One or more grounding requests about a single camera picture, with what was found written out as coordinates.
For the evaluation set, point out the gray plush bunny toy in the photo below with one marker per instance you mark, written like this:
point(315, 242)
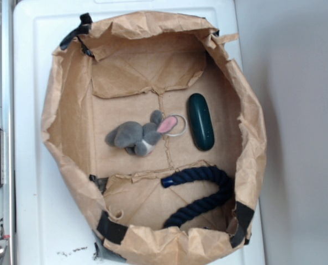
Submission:
point(139, 139)

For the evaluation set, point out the brown paper bag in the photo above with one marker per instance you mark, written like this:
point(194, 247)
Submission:
point(178, 204)

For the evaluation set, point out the dark green oval case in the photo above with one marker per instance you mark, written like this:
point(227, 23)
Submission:
point(200, 122)

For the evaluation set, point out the white plastic bin lid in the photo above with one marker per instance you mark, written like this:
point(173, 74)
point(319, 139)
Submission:
point(50, 226)

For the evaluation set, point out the silver aluminum frame rail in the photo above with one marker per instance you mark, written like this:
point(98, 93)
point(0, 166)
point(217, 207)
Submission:
point(8, 245)

